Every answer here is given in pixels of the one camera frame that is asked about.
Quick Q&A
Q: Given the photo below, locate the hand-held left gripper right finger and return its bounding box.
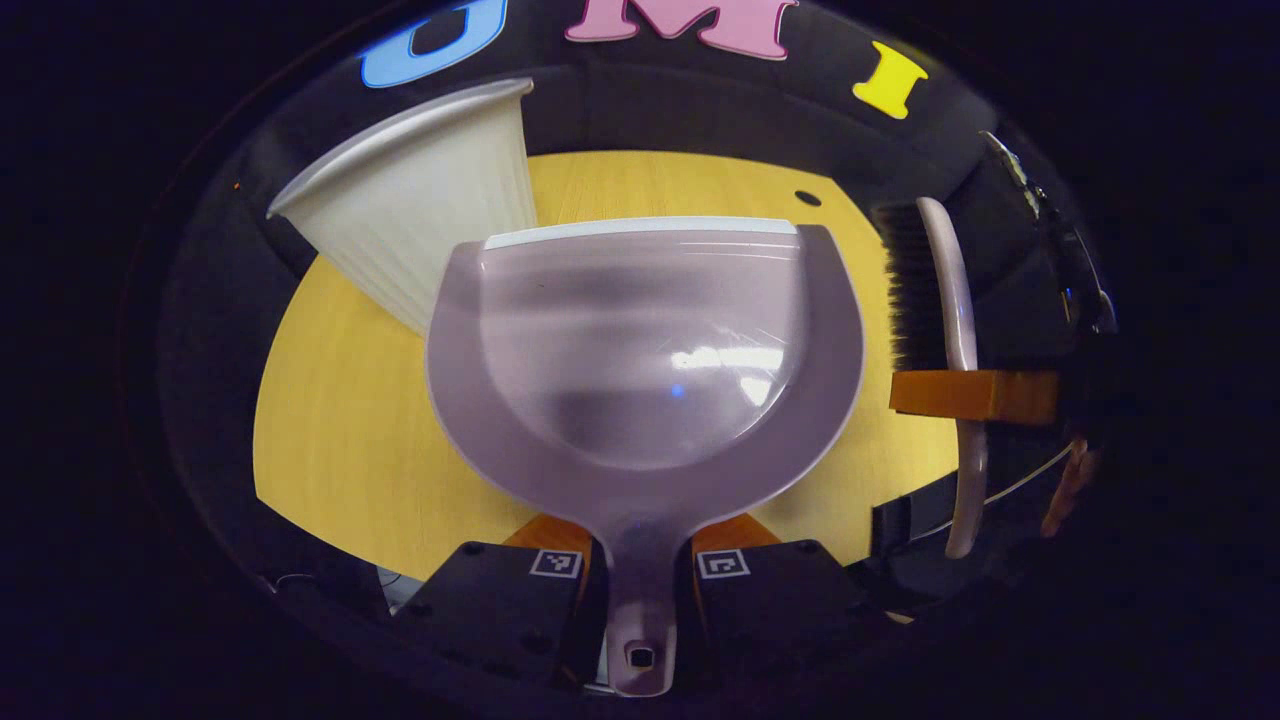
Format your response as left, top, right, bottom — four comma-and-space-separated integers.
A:
690, 513, 891, 683

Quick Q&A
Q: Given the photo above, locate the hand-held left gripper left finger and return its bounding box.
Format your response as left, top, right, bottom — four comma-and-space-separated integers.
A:
395, 514, 607, 691

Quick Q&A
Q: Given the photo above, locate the small lilac broom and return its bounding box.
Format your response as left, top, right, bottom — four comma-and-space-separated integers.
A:
873, 196, 993, 561

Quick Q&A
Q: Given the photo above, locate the lilac plastic dustpan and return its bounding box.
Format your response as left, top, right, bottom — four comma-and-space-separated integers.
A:
425, 217, 866, 698

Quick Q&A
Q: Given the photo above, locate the white ribbed garbage bin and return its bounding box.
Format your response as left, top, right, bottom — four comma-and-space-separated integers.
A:
267, 78, 539, 336

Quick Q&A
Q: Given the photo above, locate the dark metal object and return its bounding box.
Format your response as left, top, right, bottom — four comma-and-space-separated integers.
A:
980, 128, 1101, 301

